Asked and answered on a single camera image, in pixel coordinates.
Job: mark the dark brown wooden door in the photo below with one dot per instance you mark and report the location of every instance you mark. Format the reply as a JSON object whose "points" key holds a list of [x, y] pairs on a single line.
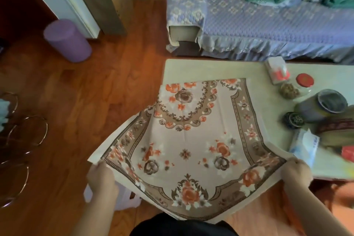
{"points": [[16, 0]]}

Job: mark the red snack packet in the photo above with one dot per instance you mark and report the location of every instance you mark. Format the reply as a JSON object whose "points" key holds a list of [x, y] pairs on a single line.
{"points": [[348, 154]]}

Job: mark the purple cylindrical stool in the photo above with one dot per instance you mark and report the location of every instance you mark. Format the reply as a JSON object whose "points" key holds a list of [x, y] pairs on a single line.
{"points": [[67, 40]]}

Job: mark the red lid glass jar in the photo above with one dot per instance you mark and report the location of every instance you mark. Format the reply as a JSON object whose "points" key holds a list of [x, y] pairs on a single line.
{"points": [[304, 80]]}

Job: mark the person's right forearm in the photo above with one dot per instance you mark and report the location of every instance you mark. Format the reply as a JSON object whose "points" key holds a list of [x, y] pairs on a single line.
{"points": [[312, 213]]}

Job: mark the white red tissue pack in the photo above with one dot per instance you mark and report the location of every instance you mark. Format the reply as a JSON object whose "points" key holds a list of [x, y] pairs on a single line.
{"points": [[276, 70]]}

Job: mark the beige floral tablecloth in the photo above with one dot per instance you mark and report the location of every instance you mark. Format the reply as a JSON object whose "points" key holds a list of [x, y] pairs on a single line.
{"points": [[193, 133]]}

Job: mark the person's left forearm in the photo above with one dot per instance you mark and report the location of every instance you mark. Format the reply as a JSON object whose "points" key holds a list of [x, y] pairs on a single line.
{"points": [[96, 219]]}

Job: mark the cream marble table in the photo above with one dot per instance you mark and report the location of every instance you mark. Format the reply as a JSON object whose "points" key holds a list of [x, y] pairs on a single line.
{"points": [[271, 100]]}

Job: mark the grey open canister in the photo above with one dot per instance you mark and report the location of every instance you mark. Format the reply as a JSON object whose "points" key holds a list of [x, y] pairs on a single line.
{"points": [[309, 108]]}

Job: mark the white blue tissue pack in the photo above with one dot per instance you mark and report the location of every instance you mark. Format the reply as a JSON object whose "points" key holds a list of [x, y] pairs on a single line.
{"points": [[304, 144]]}

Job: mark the person's right hand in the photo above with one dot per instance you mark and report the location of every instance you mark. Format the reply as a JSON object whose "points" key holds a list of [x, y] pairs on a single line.
{"points": [[297, 175]]}

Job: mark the purple quilted sofa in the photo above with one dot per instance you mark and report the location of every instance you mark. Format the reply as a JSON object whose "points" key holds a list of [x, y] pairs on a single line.
{"points": [[249, 23]]}

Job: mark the pink plastic stool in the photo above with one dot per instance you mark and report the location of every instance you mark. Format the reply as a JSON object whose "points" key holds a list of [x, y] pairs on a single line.
{"points": [[124, 201]]}

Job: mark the brown paper tea bag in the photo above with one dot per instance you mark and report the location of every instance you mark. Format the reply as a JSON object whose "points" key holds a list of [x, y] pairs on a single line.
{"points": [[334, 130]]}

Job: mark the dark patterned canister lid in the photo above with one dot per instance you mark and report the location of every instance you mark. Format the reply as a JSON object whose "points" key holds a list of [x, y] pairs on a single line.
{"points": [[293, 120]]}

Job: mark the person's left hand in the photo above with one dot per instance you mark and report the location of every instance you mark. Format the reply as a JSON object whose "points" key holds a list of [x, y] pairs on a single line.
{"points": [[102, 182]]}

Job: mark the person's black trousers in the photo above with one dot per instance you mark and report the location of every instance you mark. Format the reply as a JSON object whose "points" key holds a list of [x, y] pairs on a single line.
{"points": [[179, 227]]}

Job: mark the olive brown perforated box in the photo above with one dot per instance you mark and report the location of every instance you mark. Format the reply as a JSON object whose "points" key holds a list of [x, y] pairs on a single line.
{"points": [[96, 0]]}

